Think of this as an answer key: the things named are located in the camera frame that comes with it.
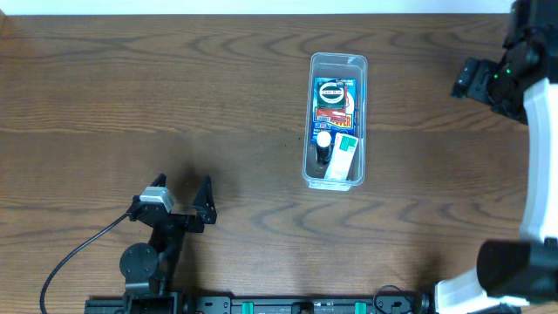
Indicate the blue Kool Fever box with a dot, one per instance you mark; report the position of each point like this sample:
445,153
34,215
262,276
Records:
317,125

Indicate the dark bottle white cap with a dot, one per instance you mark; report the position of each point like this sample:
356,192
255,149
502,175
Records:
323,147

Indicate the clear plastic container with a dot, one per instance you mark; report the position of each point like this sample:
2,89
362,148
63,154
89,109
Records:
337,66

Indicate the green round tin box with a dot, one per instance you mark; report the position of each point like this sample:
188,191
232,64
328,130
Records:
331,95

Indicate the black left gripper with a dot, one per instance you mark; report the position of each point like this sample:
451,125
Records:
192,222

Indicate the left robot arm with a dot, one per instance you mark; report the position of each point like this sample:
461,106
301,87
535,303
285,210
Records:
148,267

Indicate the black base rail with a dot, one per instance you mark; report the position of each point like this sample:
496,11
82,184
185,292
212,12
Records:
389,303

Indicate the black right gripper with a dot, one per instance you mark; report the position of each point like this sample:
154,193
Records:
484,90

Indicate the red medicine box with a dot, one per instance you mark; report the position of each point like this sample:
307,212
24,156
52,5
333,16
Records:
337,116

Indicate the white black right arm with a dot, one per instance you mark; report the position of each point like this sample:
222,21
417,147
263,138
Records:
442,174

